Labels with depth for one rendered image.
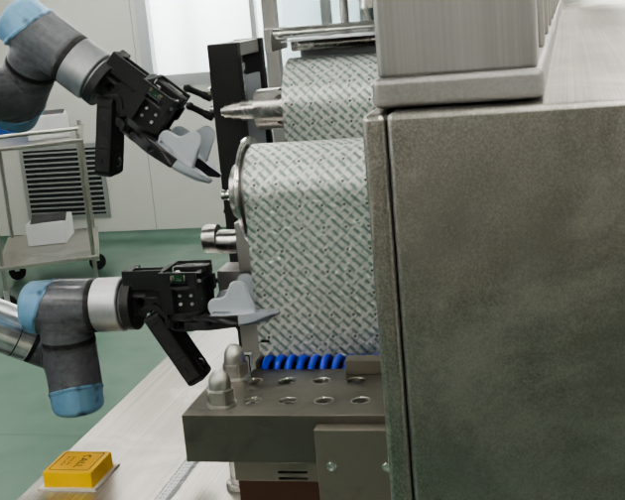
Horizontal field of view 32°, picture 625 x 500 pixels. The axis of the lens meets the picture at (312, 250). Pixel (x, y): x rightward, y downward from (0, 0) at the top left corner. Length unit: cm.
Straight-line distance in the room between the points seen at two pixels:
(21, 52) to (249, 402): 58
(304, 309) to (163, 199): 610
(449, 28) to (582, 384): 18
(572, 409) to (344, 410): 75
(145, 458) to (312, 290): 34
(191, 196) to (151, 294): 596
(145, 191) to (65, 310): 605
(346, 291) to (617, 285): 92
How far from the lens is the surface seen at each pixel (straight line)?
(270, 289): 145
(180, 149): 150
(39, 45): 156
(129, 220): 765
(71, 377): 156
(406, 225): 53
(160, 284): 146
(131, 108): 151
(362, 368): 139
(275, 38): 171
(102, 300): 150
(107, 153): 155
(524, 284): 53
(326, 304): 144
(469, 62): 53
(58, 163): 776
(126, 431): 167
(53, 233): 646
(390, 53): 53
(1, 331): 166
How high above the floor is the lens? 150
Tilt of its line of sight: 13 degrees down
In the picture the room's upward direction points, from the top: 5 degrees counter-clockwise
